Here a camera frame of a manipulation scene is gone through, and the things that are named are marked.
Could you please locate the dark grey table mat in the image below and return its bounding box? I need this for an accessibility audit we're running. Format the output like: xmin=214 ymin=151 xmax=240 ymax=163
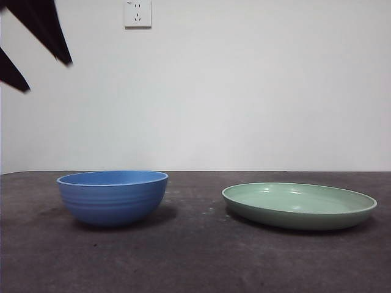
xmin=0 ymin=170 xmax=391 ymax=293

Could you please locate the pale green plate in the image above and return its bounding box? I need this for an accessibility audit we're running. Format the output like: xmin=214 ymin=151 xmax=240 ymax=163
xmin=221 ymin=182 xmax=378 ymax=231

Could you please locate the white wall socket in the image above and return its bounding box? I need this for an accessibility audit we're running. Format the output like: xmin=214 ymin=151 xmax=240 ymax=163
xmin=124 ymin=0 xmax=153 ymax=30

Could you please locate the blue ribbed bowl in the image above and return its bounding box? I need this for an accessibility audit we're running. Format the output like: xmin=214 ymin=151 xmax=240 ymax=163
xmin=56 ymin=170 xmax=170 ymax=227

